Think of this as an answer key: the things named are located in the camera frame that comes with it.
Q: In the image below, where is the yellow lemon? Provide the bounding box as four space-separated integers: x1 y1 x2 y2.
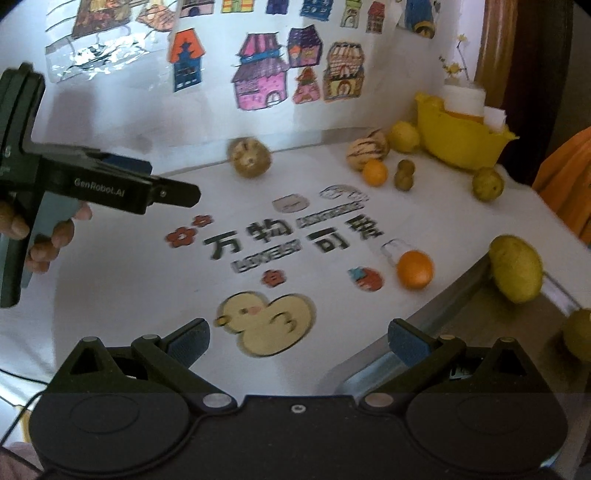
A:
387 121 421 153

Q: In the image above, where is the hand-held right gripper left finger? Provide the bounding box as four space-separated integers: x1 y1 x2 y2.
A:
48 318 236 411

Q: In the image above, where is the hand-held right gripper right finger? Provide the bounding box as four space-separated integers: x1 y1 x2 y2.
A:
388 318 552 411

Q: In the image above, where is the cartoon child poster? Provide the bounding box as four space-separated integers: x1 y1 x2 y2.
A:
396 0 439 41

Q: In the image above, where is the small yellow-brown round fruit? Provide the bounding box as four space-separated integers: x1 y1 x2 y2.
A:
471 167 504 202

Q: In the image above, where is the yellow plastic bowl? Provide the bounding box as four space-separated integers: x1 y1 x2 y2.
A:
413 91 519 171

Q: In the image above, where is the orange dress poster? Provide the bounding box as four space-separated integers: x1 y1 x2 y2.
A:
531 129 591 241

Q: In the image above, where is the yellow-green oval fruit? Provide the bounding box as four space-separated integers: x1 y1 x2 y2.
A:
488 234 544 304

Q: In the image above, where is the large yellow-green pear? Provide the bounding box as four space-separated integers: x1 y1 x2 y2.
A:
562 308 591 361

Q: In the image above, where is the dried flower stem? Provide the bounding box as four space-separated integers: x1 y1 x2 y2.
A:
438 33 472 85

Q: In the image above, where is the metal tray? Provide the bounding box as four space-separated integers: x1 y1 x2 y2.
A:
339 251 583 398

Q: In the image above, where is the white folded paper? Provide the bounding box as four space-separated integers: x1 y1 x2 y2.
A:
482 106 509 136

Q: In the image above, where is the thin black cable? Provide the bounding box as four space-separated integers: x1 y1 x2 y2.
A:
0 367 51 446

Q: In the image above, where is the houses drawing poster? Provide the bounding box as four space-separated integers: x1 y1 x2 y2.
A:
44 0 444 155

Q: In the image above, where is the small striped pepino melon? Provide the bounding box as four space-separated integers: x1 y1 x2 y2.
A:
346 128 391 172

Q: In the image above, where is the large orange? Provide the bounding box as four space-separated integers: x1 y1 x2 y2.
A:
396 250 435 291

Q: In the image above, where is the wooden door frame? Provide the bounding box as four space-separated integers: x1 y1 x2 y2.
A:
475 0 525 99

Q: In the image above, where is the brown round fruit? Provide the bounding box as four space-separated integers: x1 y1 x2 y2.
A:
228 137 273 179

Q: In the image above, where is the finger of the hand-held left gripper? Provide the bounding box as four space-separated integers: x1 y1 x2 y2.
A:
107 154 154 177
143 174 202 214

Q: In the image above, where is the small orange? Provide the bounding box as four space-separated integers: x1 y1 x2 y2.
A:
362 160 388 186

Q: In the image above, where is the person's left hand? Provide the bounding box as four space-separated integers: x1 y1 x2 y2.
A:
0 200 93 274

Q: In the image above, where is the white labelled bottle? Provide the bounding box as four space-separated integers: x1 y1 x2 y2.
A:
442 80 488 123

